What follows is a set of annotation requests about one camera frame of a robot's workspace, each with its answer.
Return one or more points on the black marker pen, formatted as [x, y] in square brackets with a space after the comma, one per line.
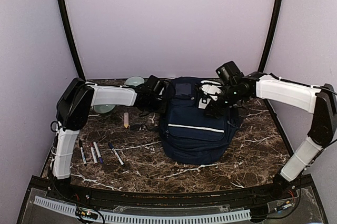
[80, 143]

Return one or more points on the black right frame post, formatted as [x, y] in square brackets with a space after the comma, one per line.
[270, 35]

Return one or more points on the small circuit board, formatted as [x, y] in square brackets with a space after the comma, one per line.
[86, 214]

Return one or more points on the grey slotted cable duct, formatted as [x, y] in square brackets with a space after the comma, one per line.
[124, 214]

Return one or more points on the black frame post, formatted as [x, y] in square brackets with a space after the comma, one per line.
[270, 35]
[70, 38]

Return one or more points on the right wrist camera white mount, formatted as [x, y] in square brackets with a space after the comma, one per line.
[209, 89]

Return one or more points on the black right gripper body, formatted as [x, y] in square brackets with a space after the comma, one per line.
[214, 109]

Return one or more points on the black left frame post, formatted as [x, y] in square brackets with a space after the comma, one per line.
[70, 38]

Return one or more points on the celadon bowl rear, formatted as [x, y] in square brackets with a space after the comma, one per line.
[134, 81]

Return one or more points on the navy blue student backpack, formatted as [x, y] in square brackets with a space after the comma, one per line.
[191, 132]

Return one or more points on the purple tip white marker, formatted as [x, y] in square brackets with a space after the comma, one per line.
[98, 152]

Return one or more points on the blue cap marker pen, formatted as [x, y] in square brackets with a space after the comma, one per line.
[114, 151]

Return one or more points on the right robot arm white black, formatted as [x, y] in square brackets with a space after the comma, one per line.
[320, 101]

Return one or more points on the celadon bowl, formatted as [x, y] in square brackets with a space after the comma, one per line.
[134, 81]
[104, 110]

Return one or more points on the red cap marker pen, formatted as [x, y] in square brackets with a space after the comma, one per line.
[93, 154]

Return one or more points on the celadon bowl front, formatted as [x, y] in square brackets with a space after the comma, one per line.
[104, 110]

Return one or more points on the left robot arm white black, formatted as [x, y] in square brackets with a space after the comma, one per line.
[73, 109]

